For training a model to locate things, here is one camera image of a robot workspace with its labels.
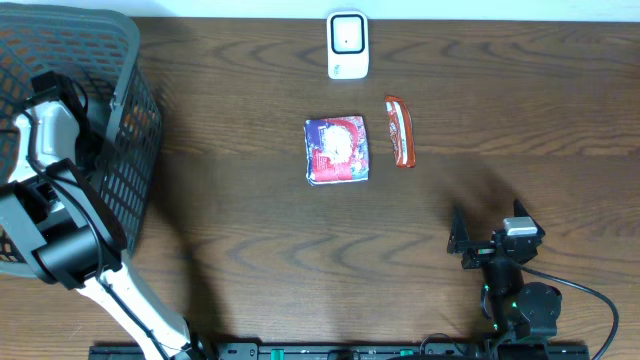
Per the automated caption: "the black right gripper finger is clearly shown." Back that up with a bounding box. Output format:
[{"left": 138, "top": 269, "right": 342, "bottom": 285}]
[
  {"left": 447, "top": 207, "right": 469, "bottom": 254},
  {"left": 512, "top": 199, "right": 538, "bottom": 231}
]

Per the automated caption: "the red orange snack bar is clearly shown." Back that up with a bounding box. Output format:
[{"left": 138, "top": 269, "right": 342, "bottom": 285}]
[{"left": 385, "top": 95, "right": 416, "bottom": 168}]

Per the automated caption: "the purple red snack bag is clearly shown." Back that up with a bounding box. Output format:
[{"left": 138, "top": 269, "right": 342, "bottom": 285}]
[{"left": 304, "top": 115, "right": 370, "bottom": 186}]

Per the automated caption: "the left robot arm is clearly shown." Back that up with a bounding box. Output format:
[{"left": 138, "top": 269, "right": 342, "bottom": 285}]
[{"left": 1, "top": 71, "right": 212, "bottom": 359}]

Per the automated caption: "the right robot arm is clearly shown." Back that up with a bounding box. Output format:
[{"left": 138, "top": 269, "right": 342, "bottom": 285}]
[{"left": 447, "top": 200, "right": 562, "bottom": 359}]

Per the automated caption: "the white barcode scanner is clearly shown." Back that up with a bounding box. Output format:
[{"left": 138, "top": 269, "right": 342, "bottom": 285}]
[{"left": 326, "top": 11, "right": 370, "bottom": 80}]

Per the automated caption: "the grey plastic mesh basket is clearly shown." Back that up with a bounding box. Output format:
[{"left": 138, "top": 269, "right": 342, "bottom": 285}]
[{"left": 1, "top": 3, "right": 162, "bottom": 253}]

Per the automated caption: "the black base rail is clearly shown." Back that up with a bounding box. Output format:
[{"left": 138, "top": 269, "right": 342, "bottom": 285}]
[{"left": 88, "top": 340, "right": 592, "bottom": 360}]

